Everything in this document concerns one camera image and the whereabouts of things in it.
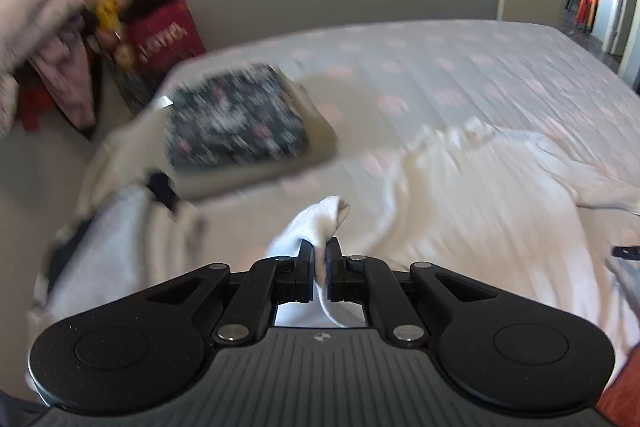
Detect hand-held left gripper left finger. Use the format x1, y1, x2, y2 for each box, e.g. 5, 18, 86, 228
135, 240, 317, 349

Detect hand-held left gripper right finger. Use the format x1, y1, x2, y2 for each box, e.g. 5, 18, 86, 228
326, 238, 506, 348

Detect cream white long-sleeved garment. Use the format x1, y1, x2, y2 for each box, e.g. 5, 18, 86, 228
265, 117, 640, 403

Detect pale pink clothes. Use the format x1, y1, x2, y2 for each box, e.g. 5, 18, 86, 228
27, 14, 97, 130

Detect beige folded cloth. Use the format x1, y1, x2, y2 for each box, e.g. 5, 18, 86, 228
75, 49, 341, 218

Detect reddish orange cloth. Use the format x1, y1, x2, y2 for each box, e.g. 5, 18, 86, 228
597, 352, 640, 427

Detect dark floral folded cloth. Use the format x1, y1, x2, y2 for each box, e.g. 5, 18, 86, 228
162, 63, 311, 172

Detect white garment pile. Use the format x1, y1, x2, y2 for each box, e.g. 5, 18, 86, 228
27, 172, 183, 358

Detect polka dot bed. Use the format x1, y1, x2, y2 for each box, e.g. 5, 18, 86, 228
100, 19, 640, 427

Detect orange stool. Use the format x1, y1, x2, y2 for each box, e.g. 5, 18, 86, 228
575, 0, 600, 32

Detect red plastic bag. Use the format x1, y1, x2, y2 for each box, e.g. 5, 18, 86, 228
122, 0, 208, 78

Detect red garment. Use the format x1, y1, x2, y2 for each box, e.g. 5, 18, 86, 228
20, 84, 54, 130

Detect white folded duvet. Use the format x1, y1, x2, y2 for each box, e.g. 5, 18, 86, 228
0, 0, 87, 74

